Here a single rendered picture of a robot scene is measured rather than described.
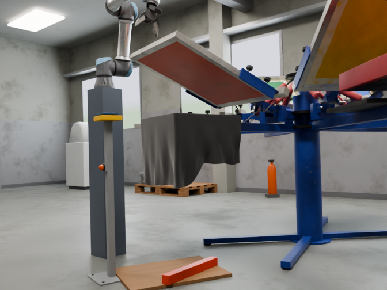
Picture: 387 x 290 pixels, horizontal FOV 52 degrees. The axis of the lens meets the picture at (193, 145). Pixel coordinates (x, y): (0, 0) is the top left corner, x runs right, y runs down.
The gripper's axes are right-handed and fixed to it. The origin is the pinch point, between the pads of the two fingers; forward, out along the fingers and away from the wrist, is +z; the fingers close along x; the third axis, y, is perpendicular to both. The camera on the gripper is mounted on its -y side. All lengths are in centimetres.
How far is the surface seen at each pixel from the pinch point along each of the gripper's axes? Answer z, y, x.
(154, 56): 9.1, 6.3, -11.5
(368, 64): 20, -111, -59
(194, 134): 55, -22, -36
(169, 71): 10.7, 14.4, -28.6
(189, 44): 8.5, -29.0, -14.8
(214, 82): 13, -5, -53
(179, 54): 9.7, -13.8, -18.3
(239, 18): -253, 314, -288
